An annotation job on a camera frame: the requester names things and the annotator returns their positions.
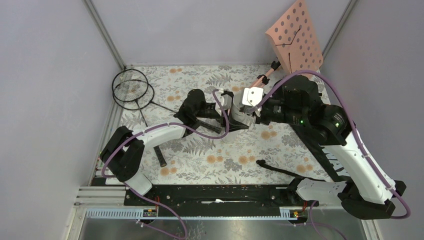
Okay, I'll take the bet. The black badminton racket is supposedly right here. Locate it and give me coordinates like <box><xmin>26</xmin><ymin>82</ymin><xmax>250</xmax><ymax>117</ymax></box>
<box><xmin>112</xmin><ymin>79</ymin><xmax>223</xmax><ymax>135</ymax></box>
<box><xmin>111</xmin><ymin>68</ymin><xmax>167</xmax><ymax>168</ymax></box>

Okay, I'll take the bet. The black racket bag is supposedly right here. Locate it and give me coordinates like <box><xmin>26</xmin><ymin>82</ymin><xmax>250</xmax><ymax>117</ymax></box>
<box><xmin>290</xmin><ymin>125</ymin><xmax>350</xmax><ymax>182</ymax></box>

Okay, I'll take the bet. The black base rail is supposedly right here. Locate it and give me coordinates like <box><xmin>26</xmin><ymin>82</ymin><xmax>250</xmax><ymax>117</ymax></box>
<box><xmin>124</xmin><ymin>184</ymin><xmax>312</xmax><ymax>218</ymax></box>

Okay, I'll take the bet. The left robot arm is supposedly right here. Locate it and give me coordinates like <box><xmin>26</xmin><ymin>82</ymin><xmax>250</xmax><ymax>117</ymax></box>
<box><xmin>99</xmin><ymin>89</ymin><xmax>245</xmax><ymax>206</ymax></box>

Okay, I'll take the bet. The pink music stand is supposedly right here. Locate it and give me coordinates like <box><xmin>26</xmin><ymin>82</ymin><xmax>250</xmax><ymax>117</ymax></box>
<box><xmin>265</xmin><ymin>0</ymin><xmax>324</xmax><ymax>76</ymax></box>

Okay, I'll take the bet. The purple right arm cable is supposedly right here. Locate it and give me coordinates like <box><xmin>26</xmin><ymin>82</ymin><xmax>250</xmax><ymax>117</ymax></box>
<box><xmin>246</xmin><ymin>69</ymin><xmax>412</xmax><ymax>240</ymax></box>

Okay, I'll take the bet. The floral tablecloth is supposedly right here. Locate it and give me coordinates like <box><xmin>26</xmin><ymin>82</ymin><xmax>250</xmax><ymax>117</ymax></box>
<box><xmin>120</xmin><ymin>64</ymin><xmax>331</xmax><ymax>185</ymax></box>

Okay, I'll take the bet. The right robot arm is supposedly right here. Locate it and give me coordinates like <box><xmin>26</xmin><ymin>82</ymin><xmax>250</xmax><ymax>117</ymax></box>
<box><xmin>241</xmin><ymin>75</ymin><xmax>406</xmax><ymax>220</ymax></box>

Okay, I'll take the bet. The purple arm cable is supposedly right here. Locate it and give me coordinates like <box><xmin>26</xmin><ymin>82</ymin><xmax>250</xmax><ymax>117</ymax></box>
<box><xmin>246</xmin><ymin>69</ymin><xmax>412</xmax><ymax>240</ymax></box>
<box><xmin>100</xmin><ymin>88</ymin><xmax>231</xmax><ymax>240</ymax></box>

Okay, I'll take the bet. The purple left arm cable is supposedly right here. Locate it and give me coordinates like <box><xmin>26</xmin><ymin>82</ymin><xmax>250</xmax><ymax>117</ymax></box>
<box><xmin>100</xmin><ymin>88</ymin><xmax>231</xmax><ymax>240</ymax></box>

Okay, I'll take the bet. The white shuttlecock tube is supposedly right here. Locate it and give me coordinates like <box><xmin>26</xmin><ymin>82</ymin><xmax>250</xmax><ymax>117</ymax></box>
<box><xmin>222</xmin><ymin>92</ymin><xmax>253</xmax><ymax>144</ymax></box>

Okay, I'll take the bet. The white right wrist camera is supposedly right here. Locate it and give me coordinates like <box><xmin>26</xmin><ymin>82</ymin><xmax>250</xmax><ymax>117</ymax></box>
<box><xmin>241</xmin><ymin>87</ymin><xmax>264</xmax><ymax>107</ymax></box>

